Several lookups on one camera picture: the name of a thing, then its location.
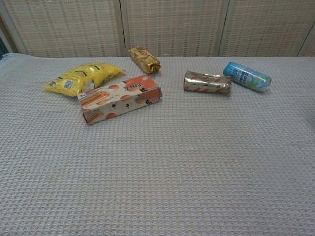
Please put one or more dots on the beige waffle-weave tablecloth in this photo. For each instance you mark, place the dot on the beige waffle-weave tablecloth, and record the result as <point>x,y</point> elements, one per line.
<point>157,159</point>

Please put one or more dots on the orange biscuit box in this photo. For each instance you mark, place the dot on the orange biscuit box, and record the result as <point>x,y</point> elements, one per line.
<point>118,98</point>

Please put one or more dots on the gold foil snack pack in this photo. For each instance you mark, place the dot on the gold foil snack pack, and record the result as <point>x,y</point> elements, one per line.
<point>144,60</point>

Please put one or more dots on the silver red-print crumpled wrapper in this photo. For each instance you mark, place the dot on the silver red-print crumpled wrapper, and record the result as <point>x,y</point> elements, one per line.
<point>206,83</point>

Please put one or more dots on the yellow snack bag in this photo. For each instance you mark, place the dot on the yellow snack bag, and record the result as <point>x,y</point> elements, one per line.
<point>73,78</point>

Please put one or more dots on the woven bamboo screen panel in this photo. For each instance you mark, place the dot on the woven bamboo screen panel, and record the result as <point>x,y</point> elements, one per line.
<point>6,27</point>
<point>69,27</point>
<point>172,24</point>
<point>265,24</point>
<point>310,48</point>

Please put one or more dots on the blue drink can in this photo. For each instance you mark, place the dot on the blue drink can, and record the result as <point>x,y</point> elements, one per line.
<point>246,76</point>

